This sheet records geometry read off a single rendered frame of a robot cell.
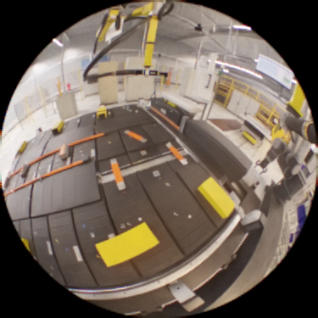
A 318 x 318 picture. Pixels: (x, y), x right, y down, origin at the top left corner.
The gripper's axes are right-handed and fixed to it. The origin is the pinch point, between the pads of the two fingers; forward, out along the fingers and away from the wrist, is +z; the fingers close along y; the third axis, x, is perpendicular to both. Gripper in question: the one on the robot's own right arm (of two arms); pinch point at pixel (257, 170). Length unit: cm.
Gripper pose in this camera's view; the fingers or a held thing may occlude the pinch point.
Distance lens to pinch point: 116.6
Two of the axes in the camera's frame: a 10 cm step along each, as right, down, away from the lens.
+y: 5.6, 6.5, -5.1
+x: 8.2, -3.5, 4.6
